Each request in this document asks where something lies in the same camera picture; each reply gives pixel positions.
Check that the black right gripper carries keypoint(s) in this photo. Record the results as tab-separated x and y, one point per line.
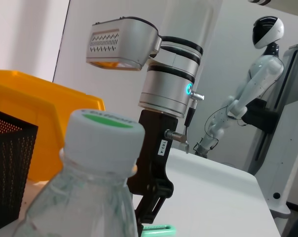
154	148

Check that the green utility knife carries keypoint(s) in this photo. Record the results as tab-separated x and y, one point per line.
163	230

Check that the clear green-label water bottle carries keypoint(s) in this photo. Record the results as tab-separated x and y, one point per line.
89	197

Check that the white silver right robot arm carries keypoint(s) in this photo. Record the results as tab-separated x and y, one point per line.
168	93

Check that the white humanoid robot arm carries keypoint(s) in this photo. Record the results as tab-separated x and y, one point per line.
245	96

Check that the black mesh pen holder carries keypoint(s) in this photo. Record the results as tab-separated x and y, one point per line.
11	160

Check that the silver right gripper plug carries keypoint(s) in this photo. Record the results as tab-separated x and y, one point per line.
173	135

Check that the yellow plastic bin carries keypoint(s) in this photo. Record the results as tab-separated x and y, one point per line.
40	98

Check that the grey white robot stand column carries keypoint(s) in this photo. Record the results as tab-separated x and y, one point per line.
287	123

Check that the white black humanoid robot body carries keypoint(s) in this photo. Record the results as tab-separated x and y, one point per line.
267	66

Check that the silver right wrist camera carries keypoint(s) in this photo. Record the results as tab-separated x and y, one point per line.
124	42

